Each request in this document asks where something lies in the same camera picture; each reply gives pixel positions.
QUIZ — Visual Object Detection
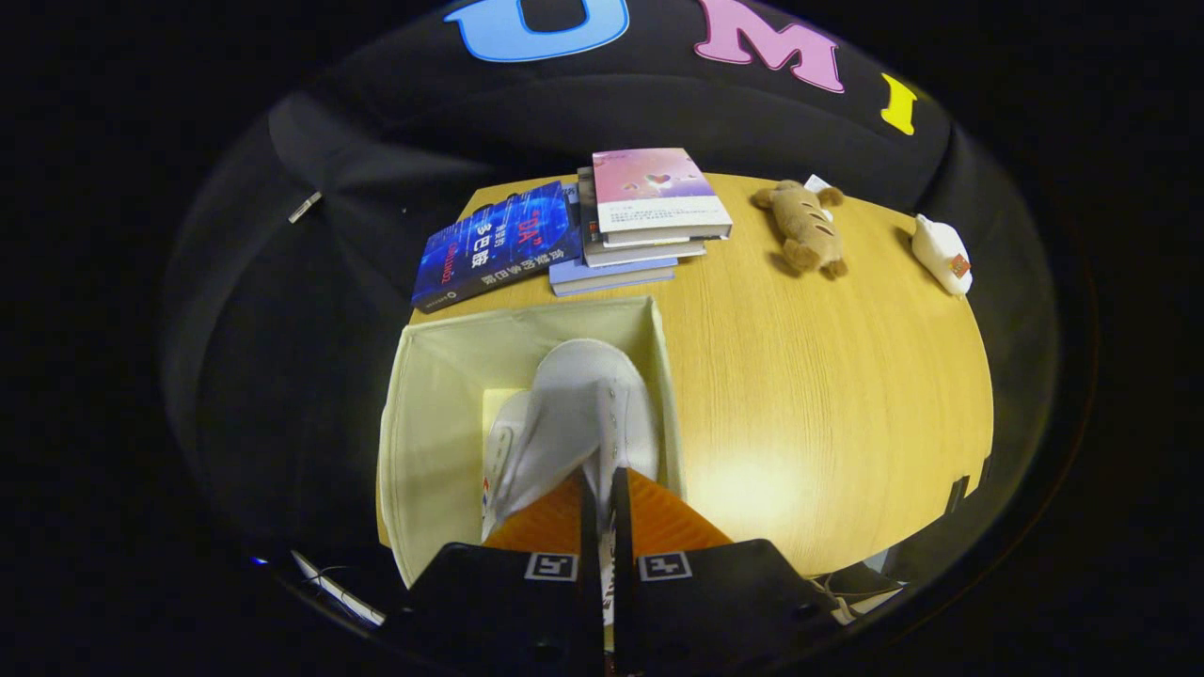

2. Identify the cream fabric storage box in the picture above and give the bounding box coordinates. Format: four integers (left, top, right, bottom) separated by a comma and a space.
376, 296, 688, 589

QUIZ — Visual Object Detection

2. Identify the black backdrop cloth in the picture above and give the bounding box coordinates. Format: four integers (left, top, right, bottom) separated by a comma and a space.
165, 0, 1026, 565

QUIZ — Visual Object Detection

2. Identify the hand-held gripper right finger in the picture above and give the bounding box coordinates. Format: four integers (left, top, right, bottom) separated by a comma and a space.
611, 467, 848, 677

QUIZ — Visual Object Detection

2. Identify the dark blue book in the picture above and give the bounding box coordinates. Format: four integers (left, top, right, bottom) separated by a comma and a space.
411, 181, 584, 314

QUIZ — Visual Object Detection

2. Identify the grey book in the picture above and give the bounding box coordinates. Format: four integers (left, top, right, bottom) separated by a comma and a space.
576, 167, 708, 269

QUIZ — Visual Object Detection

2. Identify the brown plush toy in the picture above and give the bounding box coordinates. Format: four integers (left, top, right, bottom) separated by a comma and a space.
751, 179, 849, 281

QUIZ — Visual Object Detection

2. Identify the pink cover book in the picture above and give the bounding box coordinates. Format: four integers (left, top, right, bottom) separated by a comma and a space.
591, 147, 734, 248

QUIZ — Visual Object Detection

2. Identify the white canvas shoe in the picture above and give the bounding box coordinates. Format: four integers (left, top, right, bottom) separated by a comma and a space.
482, 388, 532, 542
489, 338, 661, 626

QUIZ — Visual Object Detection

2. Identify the light blue book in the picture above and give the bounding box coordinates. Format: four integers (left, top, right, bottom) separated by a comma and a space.
548, 256, 678, 298

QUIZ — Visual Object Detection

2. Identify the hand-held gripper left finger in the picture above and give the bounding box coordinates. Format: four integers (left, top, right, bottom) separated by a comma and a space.
381, 470, 603, 677

